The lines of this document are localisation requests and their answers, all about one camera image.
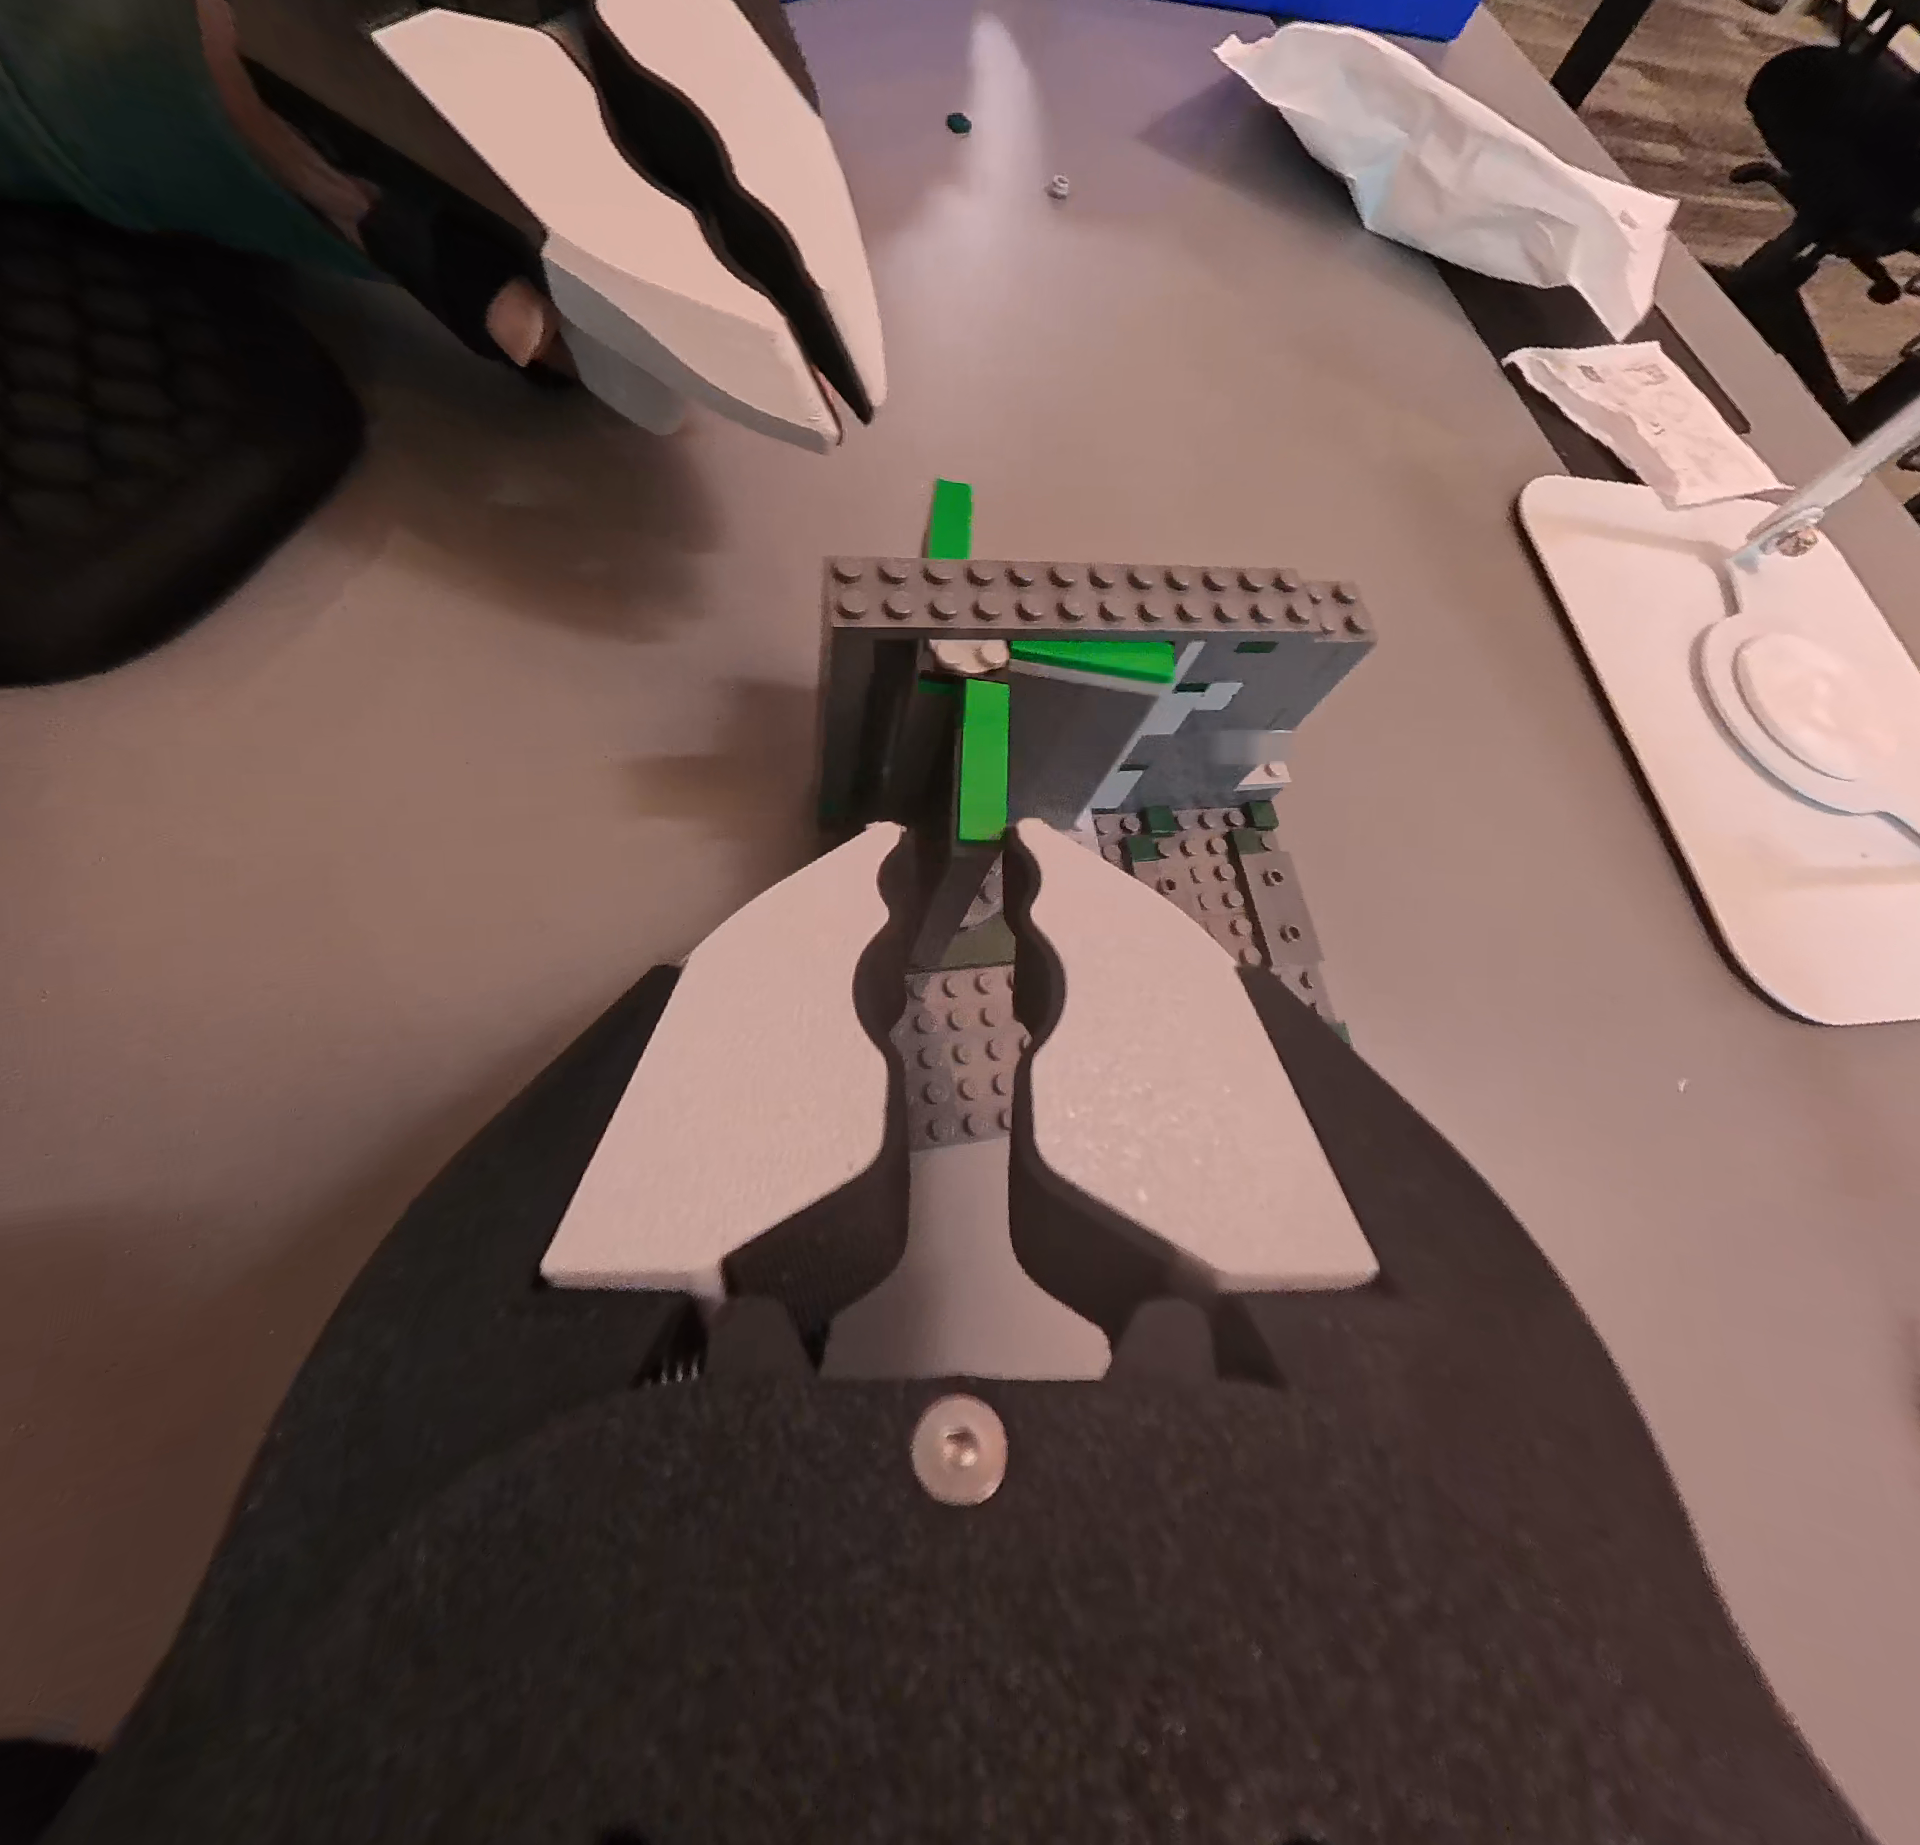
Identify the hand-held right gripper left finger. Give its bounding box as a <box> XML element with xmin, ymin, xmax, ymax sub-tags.
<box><xmin>537</xmin><ymin>822</ymin><xmax>913</xmax><ymax>1300</ymax></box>

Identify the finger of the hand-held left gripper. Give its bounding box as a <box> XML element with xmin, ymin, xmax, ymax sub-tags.
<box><xmin>589</xmin><ymin>0</ymin><xmax>890</xmax><ymax>424</ymax></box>
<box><xmin>370</xmin><ymin>11</ymin><xmax>847</xmax><ymax>455</ymax></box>

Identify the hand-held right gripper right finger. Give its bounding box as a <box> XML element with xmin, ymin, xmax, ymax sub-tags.
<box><xmin>1008</xmin><ymin>820</ymin><xmax>1381</xmax><ymax>1296</ymax></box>

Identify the grey brick wall model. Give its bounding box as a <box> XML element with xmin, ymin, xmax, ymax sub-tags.
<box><xmin>817</xmin><ymin>480</ymin><xmax>1375</xmax><ymax>1149</ymax></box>

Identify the long dark grey studded plate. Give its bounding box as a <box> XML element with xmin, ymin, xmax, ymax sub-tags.
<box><xmin>825</xmin><ymin>555</ymin><xmax>1371</xmax><ymax>638</ymax></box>

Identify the person's left forearm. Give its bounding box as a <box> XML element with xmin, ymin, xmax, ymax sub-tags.
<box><xmin>0</xmin><ymin>0</ymin><xmax>379</xmax><ymax>286</ymax></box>

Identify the grey desk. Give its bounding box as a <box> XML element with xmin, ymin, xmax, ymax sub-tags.
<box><xmin>0</xmin><ymin>0</ymin><xmax>1920</xmax><ymax>1845</ymax></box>

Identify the person's left hand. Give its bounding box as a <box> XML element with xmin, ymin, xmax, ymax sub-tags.
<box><xmin>193</xmin><ymin>0</ymin><xmax>571</xmax><ymax>372</ymax></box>

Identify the white adjustable book stand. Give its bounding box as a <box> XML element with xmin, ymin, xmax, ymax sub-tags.
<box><xmin>1514</xmin><ymin>404</ymin><xmax>1920</xmax><ymax>1026</ymax></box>

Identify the crumpled white paper bag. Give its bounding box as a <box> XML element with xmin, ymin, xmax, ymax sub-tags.
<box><xmin>1213</xmin><ymin>22</ymin><xmax>1680</xmax><ymax>344</ymax></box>

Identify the small printed paper bag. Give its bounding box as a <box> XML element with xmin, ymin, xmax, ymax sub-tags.
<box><xmin>1503</xmin><ymin>340</ymin><xmax>1790</xmax><ymax>513</ymax></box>

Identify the black office chair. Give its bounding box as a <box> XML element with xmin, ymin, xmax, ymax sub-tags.
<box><xmin>1725</xmin><ymin>42</ymin><xmax>1920</xmax><ymax>302</ymax></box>

